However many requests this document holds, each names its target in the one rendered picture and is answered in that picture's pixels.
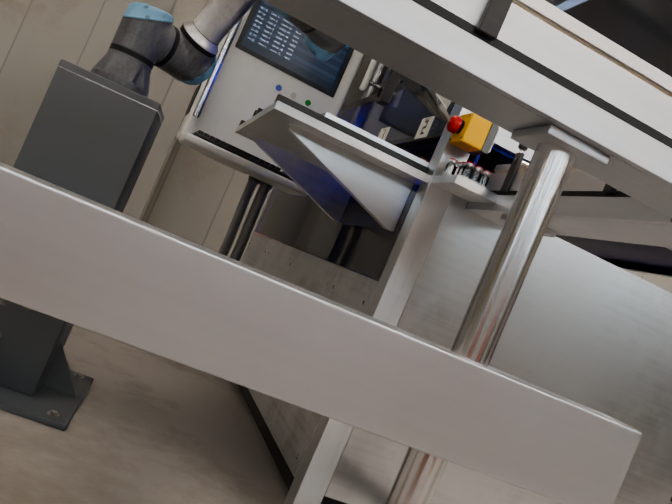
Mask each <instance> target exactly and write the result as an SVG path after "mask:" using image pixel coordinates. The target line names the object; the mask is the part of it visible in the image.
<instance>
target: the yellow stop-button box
mask: <svg viewBox="0 0 672 504"><path fill-rule="evenodd" d="M460 117H461V118H462V124H461V127H460V128H459V130H458V131H457V132H456V133H454V134H452V136H451V138H450V140H449V143H450V144H452V145H454V146H456V147H458V148H460V149H462V150H464V151H465V152H468V153H469V154H471V155H473V156H475V155H485V154H488V152H489V149H490V147H491V145H492V142H493V140H494V138H495V135H496V133H497V131H498V128H499V126H497V125H495V124H493V123H491V122H490V121H488V120H486V119H484V118H482V117H480V116H478V115H476V114H475V113H468V114H464V115H461V116H460Z"/></svg>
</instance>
